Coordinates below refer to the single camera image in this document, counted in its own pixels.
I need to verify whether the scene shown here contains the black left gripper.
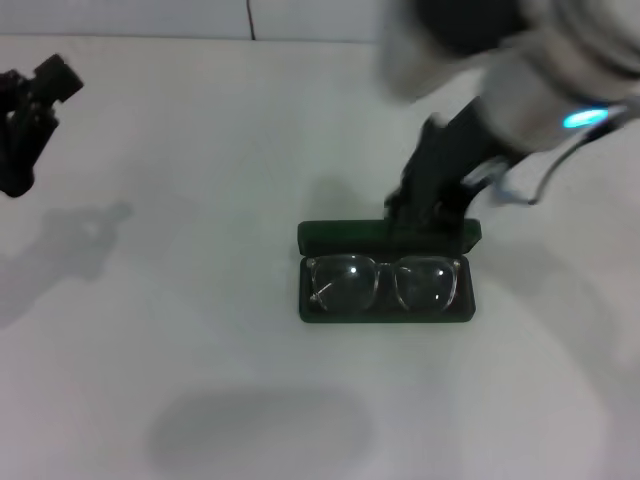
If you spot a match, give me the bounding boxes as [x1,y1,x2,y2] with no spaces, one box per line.
[0,53,86,199]

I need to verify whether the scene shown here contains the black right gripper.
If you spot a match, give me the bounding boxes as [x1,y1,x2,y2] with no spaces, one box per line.
[383,96,512,236]

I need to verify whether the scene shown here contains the clear transparent glasses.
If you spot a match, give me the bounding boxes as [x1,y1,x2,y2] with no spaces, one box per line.
[305,252,463,316]

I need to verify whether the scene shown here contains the green glasses case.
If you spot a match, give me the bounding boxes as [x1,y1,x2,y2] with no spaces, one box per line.
[295,218,483,325]

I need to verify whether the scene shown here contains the silver right wrist connector plug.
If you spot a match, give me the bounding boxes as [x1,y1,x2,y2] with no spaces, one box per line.
[462,157,512,205]

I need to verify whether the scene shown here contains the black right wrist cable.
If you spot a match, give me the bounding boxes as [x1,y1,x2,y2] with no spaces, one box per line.
[499,105,629,207]

